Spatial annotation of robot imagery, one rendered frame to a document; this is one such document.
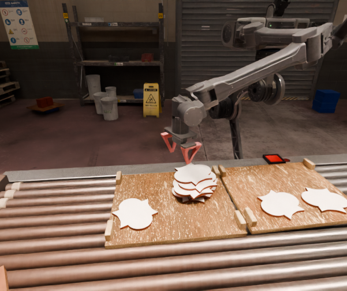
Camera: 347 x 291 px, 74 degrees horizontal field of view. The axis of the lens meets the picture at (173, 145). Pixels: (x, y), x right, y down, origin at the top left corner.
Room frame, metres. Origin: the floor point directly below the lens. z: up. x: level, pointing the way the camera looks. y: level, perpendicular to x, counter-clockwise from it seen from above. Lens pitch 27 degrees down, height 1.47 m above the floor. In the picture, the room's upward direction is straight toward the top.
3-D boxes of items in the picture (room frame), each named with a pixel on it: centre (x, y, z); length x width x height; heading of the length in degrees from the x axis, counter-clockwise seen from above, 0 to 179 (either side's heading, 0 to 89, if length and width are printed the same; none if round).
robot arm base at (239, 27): (1.27, -0.36, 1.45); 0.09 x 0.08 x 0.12; 109
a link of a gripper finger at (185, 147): (0.66, -0.04, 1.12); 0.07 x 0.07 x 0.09; 34
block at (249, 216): (0.54, -0.24, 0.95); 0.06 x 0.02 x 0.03; 8
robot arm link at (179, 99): (0.68, -0.03, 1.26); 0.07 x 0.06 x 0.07; 19
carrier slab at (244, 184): (0.70, -0.41, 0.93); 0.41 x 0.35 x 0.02; 98
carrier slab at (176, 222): (0.64, 0.01, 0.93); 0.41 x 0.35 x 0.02; 96
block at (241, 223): (0.53, -0.20, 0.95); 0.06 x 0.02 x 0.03; 6
